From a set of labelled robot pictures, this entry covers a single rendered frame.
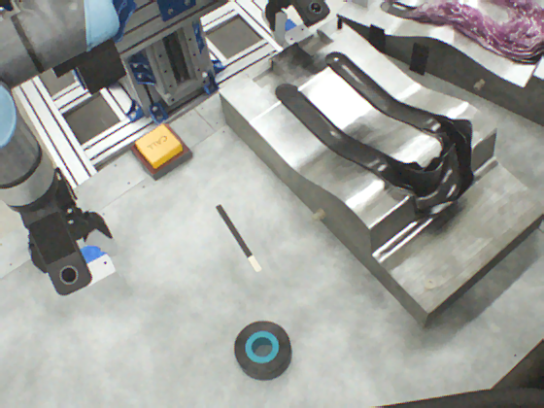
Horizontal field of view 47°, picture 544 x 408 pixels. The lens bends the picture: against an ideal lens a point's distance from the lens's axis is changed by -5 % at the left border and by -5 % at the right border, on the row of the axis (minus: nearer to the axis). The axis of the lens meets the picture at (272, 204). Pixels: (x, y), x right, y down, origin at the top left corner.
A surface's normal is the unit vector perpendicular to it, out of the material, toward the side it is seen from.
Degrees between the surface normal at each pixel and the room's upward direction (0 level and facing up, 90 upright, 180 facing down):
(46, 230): 30
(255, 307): 0
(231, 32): 0
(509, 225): 0
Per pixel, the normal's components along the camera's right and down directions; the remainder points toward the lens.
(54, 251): 0.18, -0.07
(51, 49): 0.45, 0.57
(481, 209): -0.10, -0.51
